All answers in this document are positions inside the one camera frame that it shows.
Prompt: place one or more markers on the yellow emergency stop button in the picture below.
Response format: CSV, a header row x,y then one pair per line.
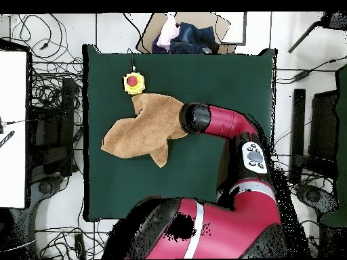
x,y
133,82

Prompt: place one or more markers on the black metal stand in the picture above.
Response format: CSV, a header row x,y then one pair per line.
x,y
298,122
67,108

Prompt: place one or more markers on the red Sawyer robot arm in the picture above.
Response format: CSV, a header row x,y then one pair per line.
x,y
227,122

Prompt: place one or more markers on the tan terry towel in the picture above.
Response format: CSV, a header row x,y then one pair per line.
x,y
146,130

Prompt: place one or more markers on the blue denim jeans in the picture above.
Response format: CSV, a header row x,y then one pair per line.
x,y
192,38

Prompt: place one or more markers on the white desk top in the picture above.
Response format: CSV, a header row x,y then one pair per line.
x,y
12,130

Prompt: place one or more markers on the dark green tablecloth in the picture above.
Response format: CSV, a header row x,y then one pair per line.
x,y
189,168

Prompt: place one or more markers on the brown cardboard box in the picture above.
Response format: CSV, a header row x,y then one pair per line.
x,y
206,20

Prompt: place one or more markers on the pale pink garment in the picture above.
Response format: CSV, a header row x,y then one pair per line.
x,y
166,33

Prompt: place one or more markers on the black tripod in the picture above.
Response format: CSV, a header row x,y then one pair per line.
x,y
333,21

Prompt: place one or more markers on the green fabric sheet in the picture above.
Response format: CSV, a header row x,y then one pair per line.
x,y
342,135

